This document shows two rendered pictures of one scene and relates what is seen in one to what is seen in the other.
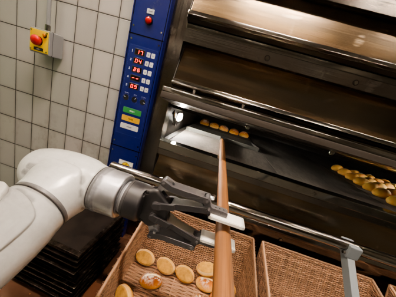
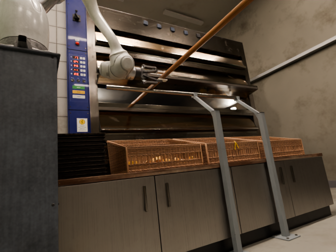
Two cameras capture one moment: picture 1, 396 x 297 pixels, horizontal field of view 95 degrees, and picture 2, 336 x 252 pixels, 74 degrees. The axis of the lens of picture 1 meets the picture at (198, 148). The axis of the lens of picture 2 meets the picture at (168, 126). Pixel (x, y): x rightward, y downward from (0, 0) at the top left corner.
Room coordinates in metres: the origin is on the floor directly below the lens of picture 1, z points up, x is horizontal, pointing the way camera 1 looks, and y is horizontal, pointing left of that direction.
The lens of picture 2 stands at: (-0.87, 0.68, 0.55)
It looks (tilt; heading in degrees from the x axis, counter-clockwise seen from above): 12 degrees up; 327
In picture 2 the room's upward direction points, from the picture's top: 6 degrees counter-clockwise
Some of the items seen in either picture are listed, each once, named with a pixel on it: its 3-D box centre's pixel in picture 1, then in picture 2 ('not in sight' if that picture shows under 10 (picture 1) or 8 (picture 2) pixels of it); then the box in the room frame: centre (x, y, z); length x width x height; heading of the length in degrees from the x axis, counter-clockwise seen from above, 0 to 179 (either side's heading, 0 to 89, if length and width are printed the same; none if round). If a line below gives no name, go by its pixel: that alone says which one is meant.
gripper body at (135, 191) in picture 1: (148, 204); (140, 73); (0.32, 0.06, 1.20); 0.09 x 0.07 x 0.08; 86
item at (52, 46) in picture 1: (46, 43); not in sight; (0.86, 0.79, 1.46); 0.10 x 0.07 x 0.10; 86
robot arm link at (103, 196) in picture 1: (114, 192); (129, 72); (0.32, 0.14, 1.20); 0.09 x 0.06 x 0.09; 176
